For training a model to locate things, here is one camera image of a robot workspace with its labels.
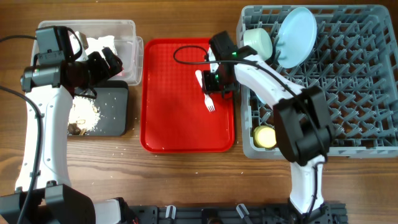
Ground pink plastic fork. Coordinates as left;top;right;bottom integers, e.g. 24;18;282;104
195;70;215;112

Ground light blue bowl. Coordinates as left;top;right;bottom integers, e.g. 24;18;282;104
253;92;267;105

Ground green bowl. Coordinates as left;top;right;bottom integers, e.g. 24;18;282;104
243;28;273;61

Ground yellow plastic cup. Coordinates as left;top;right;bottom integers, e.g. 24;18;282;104
252;126;277;149

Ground light blue plate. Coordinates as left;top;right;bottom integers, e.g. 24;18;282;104
274;7;317;68

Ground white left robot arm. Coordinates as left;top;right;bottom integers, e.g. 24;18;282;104
1;26;136;223

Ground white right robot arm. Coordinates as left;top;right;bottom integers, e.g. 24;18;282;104
202;31;335;217

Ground black food waste tray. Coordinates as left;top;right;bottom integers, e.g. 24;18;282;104
67;80;129;136

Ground grey dishwasher rack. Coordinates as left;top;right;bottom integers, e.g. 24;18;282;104
236;4;398;159

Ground clear plastic bin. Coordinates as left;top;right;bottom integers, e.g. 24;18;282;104
38;20;144;86

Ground crumpled white tissue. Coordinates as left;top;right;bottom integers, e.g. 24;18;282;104
85;35;118;58

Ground rice and food scraps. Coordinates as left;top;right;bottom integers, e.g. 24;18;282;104
68;96;101;135

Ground red serving tray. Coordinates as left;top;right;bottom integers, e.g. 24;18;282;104
140;38;235;153

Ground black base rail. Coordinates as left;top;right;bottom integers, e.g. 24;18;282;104
124;203;348;224

